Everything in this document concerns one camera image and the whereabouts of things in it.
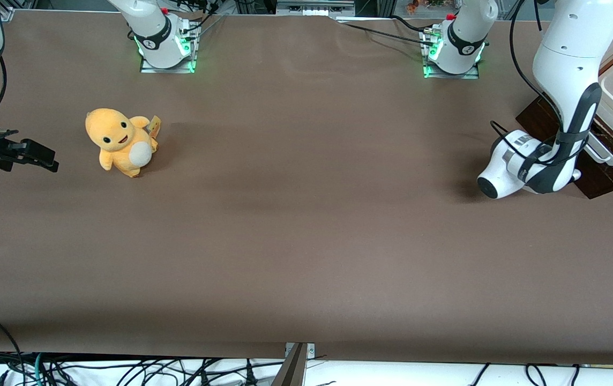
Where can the dark wooden base board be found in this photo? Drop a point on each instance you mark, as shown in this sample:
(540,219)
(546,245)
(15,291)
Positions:
(606,182)

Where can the small silver metal bracket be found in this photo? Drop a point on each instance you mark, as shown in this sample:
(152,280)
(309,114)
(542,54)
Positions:
(311,349)

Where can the aluminium frame rail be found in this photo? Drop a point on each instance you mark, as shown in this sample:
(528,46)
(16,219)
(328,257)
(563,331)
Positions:
(314,8)

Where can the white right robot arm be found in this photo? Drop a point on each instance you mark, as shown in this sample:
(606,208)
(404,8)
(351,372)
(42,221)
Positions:
(156,48)

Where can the brown table cloth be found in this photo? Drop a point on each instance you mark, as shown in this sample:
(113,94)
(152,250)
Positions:
(306,214)

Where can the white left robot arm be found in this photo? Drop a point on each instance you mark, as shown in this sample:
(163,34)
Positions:
(569,69)

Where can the silver corner bracket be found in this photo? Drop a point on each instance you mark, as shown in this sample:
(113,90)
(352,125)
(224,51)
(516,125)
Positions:
(7,13)

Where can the grey metal mount post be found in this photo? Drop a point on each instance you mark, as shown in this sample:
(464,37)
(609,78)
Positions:
(291,372)

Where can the yellow plush toy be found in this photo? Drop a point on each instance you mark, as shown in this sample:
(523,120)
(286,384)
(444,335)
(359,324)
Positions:
(119,142)

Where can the small orange figure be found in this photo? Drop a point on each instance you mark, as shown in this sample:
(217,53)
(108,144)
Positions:
(412,6)

